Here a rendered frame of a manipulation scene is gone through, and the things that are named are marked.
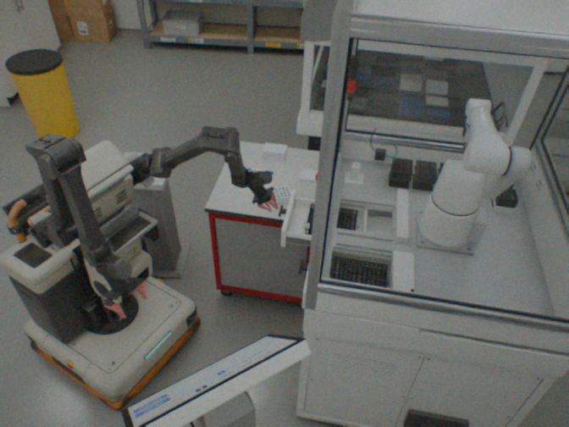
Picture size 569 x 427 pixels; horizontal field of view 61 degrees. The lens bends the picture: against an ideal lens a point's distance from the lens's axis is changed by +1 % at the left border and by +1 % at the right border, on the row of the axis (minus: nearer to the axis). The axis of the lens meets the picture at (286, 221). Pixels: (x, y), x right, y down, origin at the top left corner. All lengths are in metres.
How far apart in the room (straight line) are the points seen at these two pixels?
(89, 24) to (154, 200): 3.78
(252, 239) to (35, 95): 2.42
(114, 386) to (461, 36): 2.05
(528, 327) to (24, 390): 2.38
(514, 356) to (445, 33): 1.22
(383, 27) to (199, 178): 2.91
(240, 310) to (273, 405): 0.62
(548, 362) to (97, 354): 1.95
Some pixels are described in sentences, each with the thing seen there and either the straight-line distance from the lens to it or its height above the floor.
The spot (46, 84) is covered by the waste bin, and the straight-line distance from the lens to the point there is 4.30.
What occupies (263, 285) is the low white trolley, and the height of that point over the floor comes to 0.20.
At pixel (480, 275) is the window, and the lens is 1.62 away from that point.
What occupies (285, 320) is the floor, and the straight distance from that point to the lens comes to 2.89.
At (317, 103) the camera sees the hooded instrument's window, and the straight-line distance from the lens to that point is 2.79.
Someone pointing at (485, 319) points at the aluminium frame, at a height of 1.05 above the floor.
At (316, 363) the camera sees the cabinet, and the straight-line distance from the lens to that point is 2.10.
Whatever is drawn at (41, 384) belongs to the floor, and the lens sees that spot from 2.94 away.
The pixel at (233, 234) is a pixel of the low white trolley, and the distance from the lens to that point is 2.54.
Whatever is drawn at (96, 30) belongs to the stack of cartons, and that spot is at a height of 0.13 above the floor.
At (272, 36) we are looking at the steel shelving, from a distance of 5.89.
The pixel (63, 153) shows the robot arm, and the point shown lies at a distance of 1.41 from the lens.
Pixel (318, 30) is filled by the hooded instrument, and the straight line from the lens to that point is 2.59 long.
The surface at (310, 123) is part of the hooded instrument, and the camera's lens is 2.83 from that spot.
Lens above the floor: 2.38
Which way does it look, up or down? 43 degrees down
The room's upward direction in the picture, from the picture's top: 2 degrees clockwise
